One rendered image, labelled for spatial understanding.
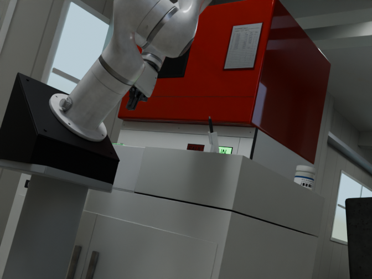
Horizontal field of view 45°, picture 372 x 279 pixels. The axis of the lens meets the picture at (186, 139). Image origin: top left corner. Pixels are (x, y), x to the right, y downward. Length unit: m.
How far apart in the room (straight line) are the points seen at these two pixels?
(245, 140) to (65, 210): 0.95
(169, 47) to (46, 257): 0.62
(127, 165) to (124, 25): 0.45
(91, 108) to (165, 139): 0.98
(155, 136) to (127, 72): 1.06
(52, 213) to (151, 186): 0.30
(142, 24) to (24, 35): 1.98
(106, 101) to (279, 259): 0.71
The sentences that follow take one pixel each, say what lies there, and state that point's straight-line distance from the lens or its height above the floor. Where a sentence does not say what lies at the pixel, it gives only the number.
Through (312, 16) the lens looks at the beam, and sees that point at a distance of 4.03.
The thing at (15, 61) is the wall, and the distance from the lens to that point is 3.04.
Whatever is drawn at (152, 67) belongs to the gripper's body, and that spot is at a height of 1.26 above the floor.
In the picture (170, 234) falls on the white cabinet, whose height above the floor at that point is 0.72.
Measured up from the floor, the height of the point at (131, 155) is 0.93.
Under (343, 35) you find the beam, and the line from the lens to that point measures 4.34.
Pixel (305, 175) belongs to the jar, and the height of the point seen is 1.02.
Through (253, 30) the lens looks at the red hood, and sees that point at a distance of 2.06.
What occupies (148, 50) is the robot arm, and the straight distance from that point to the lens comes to 1.59.
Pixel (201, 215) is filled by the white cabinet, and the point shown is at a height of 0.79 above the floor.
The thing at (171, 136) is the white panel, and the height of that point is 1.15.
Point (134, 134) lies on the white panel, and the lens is 2.33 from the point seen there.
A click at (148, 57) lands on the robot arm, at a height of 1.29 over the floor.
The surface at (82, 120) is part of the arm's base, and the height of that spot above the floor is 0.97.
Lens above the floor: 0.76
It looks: 10 degrees up
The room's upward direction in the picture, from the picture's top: 13 degrees clockwise
